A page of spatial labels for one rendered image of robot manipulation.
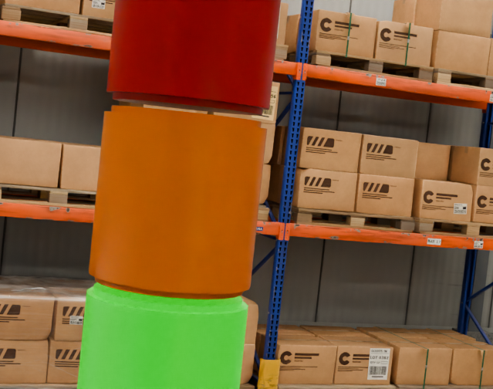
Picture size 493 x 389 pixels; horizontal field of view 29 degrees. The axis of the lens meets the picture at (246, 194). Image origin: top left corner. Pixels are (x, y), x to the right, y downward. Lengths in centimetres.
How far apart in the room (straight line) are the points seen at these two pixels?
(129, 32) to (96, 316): 8
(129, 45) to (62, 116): 897
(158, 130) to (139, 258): 4
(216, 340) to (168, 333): 2
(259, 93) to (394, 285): 1044
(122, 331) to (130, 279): 2
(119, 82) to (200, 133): 3
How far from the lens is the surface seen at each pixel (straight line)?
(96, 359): 29
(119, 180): 28
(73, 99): 927
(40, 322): 802
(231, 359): 29
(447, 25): 933
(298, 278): 1016
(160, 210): 27
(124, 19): 29
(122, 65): 28
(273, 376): 866
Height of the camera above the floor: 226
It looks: 3 degrees down
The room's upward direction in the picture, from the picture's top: 6 degrees clockwise
